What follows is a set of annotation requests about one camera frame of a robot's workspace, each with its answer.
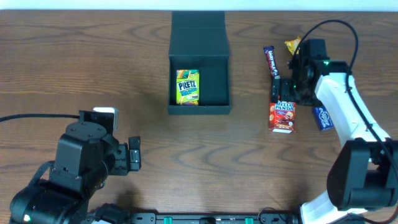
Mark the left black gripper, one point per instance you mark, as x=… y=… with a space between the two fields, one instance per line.
x=125 y=158

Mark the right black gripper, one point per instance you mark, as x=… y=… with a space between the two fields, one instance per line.
x=280 y=91

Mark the red Hello Panda box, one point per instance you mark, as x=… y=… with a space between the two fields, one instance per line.
x=282 y=117

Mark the Dairy Milk chocolate bar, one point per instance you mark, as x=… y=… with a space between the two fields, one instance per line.
x=270 y=56

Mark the green Pretz box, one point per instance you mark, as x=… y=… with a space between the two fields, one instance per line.
x=188 y=87

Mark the black gift box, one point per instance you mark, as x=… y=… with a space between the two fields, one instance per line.
x=199 y=41

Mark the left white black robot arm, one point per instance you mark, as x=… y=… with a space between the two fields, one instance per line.
x=60 y=190

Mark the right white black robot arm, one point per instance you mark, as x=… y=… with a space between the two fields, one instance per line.
x=364 y=175

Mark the small yellow snack packet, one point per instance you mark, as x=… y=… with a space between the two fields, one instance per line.
x=292 y=45

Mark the blue Eclipse mint box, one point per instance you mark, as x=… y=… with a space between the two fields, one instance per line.
x=322 y=118

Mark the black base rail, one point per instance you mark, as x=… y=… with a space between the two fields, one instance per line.
x=217 y=219

